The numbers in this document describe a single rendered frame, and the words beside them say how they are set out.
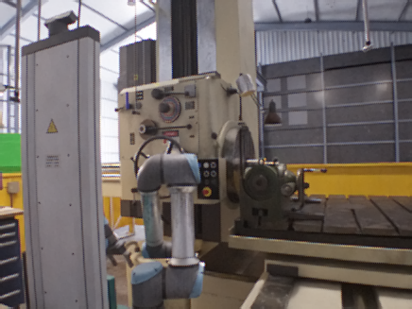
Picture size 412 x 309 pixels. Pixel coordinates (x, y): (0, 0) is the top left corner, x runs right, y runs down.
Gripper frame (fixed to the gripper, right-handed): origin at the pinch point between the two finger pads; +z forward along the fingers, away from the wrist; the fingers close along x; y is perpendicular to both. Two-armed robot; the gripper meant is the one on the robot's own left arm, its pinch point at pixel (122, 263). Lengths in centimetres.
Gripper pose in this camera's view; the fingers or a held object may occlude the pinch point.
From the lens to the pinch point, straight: 171.2
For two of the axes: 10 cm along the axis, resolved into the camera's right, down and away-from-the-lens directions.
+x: -8.7, 1.5, 4.8
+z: 3.2, 9.0, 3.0
